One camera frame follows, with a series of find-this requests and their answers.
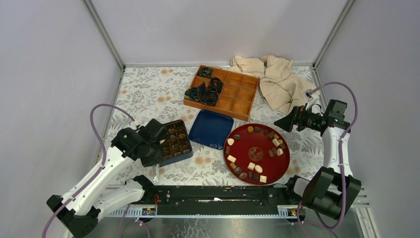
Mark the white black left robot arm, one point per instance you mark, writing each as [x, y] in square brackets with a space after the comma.
[81, 208]

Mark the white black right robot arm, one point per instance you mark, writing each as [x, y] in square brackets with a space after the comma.
[333, 188]

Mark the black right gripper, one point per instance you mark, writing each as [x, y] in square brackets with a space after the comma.
[295, 117]

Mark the blue chocolate tin box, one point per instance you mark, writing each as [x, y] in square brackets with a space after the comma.
[177, 147]

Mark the orange wooden divided box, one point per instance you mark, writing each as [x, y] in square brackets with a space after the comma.
[237, 96]

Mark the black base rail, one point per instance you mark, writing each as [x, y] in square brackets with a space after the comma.
[171, 194]

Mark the blue tin lid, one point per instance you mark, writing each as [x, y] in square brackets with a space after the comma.
[211, 129]

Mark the red round tray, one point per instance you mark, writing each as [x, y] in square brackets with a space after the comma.
[256, 154]

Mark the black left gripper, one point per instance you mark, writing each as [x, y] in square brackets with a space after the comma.
[148, 162]

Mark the beige crumpled cloth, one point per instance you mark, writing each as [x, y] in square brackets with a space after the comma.
[280, 88]

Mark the silver serving tongs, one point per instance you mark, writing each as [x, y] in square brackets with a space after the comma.
[155, 173]

